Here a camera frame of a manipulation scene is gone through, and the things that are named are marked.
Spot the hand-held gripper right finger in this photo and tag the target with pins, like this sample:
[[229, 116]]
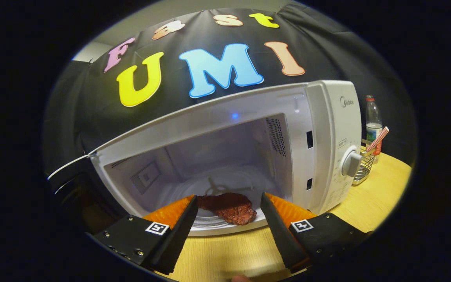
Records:
[[280, 235]]

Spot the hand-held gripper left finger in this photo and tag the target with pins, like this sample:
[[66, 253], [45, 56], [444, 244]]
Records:
[[178, 233]]

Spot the red meat steak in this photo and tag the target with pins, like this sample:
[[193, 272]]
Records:
[[233, 209]]

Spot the white toaster oven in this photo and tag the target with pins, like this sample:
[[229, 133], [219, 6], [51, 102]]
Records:
[[217, 117]]

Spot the glass turntable plate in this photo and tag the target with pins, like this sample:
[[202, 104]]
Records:
[[194, 184]]

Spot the red checked straw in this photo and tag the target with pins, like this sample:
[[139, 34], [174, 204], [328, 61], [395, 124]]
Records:
[[378, 139]]

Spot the clear plastic water bottle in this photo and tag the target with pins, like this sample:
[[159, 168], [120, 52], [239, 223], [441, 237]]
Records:
[[373, 117]]

